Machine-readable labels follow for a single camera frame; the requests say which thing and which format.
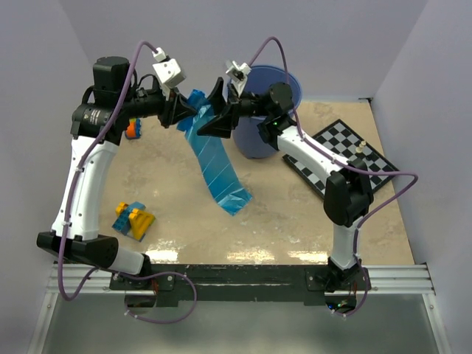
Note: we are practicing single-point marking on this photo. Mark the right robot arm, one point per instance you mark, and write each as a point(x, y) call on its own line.
point(348, 193)

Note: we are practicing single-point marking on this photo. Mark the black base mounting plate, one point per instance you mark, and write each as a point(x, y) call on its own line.
point(308, 284)

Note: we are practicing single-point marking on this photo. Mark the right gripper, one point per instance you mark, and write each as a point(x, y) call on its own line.
point(222, 125)

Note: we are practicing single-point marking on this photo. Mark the orange blue toy car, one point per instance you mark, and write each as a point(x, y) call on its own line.
point(133, 131)

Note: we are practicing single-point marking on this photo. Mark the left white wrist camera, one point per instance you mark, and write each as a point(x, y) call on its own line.
point(168, 71)

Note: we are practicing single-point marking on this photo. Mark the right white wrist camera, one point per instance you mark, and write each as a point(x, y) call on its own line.
point(239, 75)

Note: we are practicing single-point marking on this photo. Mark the aluminium frame rail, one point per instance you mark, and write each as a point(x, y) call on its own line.
point(384, 279)

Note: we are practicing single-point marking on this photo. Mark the blue plastic trash bin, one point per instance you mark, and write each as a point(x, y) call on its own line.
point(246, 135)

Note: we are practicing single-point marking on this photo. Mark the yellow blue toy block pile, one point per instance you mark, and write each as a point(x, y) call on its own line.
point(133, 220)

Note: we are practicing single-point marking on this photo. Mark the blue trash bag roll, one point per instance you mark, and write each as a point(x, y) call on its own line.
point(216, 168)

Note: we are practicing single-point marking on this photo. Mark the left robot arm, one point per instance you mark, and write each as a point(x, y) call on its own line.
point(97, 127)

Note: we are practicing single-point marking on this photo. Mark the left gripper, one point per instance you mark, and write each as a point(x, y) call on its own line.
point(184, 108)

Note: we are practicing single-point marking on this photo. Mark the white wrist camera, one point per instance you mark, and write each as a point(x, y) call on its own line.
point(239, 75)
point(168, 71)

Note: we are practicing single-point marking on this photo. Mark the white chess piece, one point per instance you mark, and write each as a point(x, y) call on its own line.
point(360, 148)

